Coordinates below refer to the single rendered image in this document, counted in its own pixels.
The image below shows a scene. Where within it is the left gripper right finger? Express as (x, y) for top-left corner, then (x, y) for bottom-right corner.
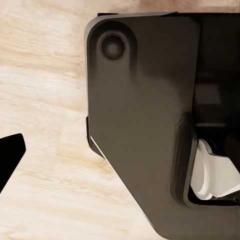
(223, 133), (240, 173)

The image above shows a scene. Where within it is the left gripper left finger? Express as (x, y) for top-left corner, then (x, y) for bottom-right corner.
(0, 133), (26, 193)

